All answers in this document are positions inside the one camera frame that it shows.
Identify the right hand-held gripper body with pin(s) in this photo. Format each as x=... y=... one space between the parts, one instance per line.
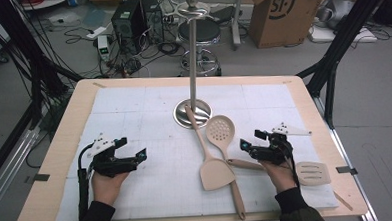
x=274 y=150

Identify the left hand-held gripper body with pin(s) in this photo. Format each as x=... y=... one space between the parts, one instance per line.
x=109 y=164

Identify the beige perforated skimmer spoon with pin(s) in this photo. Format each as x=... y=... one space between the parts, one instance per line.
x=220 y=131

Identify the beige solid spatula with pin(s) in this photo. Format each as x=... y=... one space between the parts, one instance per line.
x=217 y=174

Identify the beige slotted spatula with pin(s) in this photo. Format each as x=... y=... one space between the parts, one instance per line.
x=312 y=173

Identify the metal utensil stand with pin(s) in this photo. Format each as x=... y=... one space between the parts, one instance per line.
x=192 y=57

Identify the person's left hand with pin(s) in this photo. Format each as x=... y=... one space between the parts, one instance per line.
x=107 y=189

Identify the person's right hand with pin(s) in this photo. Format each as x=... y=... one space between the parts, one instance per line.
x=282 y=178

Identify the white grid mat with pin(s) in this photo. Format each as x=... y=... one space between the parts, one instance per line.
x=154 y=192

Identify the black tape strip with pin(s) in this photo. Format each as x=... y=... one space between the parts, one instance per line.
x=40 y=177
x=346 y=170

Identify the white device with green display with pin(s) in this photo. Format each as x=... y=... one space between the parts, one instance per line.
x=103 y=47

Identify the white power strip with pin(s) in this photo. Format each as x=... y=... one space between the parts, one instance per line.
x=96 y=32

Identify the brown cardboard box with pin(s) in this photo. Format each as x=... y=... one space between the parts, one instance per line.
x=280 y=23

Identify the white metal stand pole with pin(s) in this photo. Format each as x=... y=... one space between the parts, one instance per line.
x=236 y=22

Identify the large black computer tower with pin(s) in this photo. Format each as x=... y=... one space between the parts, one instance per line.
x=128 y=25

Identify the black round stool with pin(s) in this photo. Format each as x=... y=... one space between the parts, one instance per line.
x=204 y=31

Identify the white flat board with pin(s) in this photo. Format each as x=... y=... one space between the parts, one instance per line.
x=327 y=34

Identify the slim black computer tower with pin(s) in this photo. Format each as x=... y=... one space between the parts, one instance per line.
x=153 y=19

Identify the grey bag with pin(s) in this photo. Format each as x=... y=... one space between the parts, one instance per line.
x=336 y=11

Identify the aluminium rail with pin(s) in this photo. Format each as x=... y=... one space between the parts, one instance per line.
x=10 y=175
x=350 y=170

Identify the black frame post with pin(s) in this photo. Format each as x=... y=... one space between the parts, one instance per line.
x=335 y=51

